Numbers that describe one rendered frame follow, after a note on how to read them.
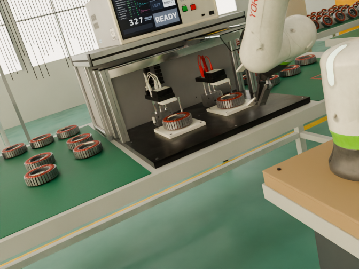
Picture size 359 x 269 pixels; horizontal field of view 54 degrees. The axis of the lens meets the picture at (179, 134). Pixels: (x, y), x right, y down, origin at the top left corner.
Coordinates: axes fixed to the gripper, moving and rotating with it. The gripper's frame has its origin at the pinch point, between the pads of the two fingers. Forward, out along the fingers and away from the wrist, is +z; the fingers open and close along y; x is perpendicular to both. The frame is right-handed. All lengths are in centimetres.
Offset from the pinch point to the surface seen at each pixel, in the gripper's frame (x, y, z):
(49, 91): -93, -268, 587
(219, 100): -6.8, 0.1, 10.7
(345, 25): 178, -85, 117
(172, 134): -30.2, 11.6, 5.5
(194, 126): -21.4, 9.9, 5.7
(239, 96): 0.0, 0.9, 7.0
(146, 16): -29.3, -35.1, 3.6
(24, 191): -81, 19, 15
